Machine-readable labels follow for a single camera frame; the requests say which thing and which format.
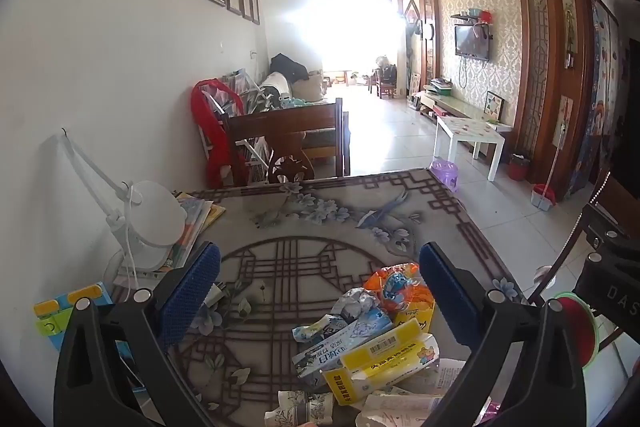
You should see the colourful block phone stand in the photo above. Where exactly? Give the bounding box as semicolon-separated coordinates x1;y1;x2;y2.
34;283;126;354

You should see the short hanging wall scroll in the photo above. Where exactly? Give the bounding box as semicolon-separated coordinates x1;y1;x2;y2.
552;96;573;146

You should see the white side table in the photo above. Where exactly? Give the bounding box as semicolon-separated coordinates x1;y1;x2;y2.
432;116;515;181

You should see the framed tangram picture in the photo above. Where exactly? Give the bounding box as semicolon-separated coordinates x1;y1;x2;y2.
485;91;507;122

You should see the wooden sofa bench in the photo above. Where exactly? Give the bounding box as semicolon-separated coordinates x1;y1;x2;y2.
260;72;347;162

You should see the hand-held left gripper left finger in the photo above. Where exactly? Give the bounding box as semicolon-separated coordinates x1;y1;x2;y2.
53;242;222;427

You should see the white desk lamp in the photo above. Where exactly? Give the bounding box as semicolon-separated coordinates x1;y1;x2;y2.
60;128;187;279

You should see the red bag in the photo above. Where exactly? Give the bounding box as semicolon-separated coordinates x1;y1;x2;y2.
191;78;246;190

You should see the wall shelf with containers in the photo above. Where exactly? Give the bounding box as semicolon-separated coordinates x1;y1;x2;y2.
450;8;496;28

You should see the dark wooden dining chair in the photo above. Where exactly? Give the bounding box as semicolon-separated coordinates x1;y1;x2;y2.
220;98;352;185

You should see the long hanging wall scroll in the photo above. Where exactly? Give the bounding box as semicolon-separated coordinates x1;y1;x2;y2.
560;0;580;70

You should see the wall television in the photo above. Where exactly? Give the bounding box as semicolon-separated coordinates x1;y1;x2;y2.
454;24;491;62

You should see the floral paper wrapper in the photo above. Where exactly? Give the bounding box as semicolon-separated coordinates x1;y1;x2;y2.
264;389;335;427

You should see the carved round-back wooden chair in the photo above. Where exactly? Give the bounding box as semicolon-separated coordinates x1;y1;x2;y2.
520;167;640;308

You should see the red dustpan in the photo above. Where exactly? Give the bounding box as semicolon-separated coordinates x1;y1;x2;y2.
530;184;557;210

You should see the long television cabinet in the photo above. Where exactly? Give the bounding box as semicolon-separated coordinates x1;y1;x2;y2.
407;89;513;148

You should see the white broom handle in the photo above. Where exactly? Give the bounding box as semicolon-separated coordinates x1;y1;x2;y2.
544;127;568;202

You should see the white paper leaflet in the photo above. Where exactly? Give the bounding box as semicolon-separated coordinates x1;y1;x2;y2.
430;357;472;399

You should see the white torn paper packaging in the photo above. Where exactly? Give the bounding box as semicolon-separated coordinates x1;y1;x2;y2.
355;387;493;427

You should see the orange snack bag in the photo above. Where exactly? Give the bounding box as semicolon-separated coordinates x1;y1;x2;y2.
363;263;435;314

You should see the cartoon door curtain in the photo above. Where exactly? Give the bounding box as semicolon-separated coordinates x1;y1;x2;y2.
570;0;632;198

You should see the stack of books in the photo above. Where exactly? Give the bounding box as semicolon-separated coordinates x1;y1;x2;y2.
115;192;227;280

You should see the silver blue wrapper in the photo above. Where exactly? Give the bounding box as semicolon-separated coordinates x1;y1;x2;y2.
330;287;386;324

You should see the yellow white carton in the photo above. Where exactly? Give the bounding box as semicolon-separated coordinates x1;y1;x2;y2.
320;318;441;406

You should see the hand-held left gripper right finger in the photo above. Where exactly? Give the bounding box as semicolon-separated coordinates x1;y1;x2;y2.
419;242;587;427

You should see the black clothes pile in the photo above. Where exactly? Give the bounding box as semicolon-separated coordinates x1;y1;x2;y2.
270;53;311;82

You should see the purple plastic stool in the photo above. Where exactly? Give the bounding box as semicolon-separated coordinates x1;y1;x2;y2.
430;158;461;192

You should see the red trash bin green rim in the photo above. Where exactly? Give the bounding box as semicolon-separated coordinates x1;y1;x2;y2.
554;291;601;369

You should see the blue white carton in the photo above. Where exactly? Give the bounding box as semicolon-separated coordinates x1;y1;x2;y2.
291;311;394;379

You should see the small red waste bin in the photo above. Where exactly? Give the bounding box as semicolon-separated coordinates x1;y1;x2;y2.
509;152;532;180

